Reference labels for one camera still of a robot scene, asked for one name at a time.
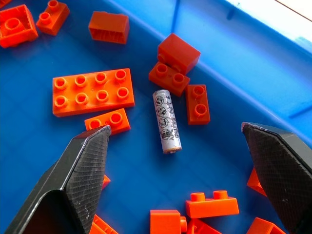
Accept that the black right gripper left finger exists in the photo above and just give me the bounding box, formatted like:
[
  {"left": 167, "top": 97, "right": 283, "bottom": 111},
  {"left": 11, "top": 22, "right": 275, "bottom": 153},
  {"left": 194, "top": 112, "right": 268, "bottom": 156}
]
[{"left": 4, "top": 125, "right": 112, "bottom": 234}]

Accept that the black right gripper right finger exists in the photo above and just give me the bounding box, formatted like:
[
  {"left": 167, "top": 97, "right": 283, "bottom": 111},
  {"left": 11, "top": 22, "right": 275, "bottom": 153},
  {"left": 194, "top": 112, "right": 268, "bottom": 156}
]
[{"left": 241, "top": 121, "right": 312, "bottom": 234}]

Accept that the blue plastic bin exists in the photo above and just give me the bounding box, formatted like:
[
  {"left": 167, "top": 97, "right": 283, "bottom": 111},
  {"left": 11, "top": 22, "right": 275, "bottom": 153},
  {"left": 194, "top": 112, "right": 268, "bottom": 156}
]
[{"left": 0, "top": 0, "right": 312, "bottom": 234}]

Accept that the orange two-stud brick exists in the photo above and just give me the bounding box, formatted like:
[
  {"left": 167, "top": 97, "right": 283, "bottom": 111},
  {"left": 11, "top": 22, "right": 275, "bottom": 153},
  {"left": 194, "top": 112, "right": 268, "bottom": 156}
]
[
  {"left": 185, "top": 190, "right": 240, "bottom": 219},
  {"left": 36, "top": 0, "right": 71, "bottom": 37},
  {"left": 88, "top": 10, "right": 130, "bottom": 45},
  {"left": 148, "top": 61, "right": 191, "bottom": 98},
  {"left": 84, "top": 108, "right": 131, "bottom": 136},
  {"left": 157, "top": 33, "right": 201, "bottom": 76},
  {"left": 186, "top": 84, "right": 211, "bottom": 126},
  {"left": 150, "top": 209, "right": 188, "bottom": 234}
]

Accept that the orange eight-stud flat brick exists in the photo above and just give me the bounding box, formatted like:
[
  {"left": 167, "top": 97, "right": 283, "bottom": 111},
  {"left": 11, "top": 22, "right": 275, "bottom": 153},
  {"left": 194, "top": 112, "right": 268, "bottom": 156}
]
[{"left": 52, "top": 68, "right": 136, "bottom": 117}]

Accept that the white AA battery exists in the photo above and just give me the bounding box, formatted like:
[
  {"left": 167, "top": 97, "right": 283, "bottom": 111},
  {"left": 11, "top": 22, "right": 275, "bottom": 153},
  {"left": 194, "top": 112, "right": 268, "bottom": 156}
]
[{"left": 152, "top": 89, "right": 183, "bottom": 155}]

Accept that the orange four-stud brick underside up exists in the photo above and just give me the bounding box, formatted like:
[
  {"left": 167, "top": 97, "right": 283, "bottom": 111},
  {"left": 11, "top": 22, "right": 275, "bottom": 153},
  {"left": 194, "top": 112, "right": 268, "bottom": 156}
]
[{"left": 0, "top": 4, "right": 39, "bottom": 49}]

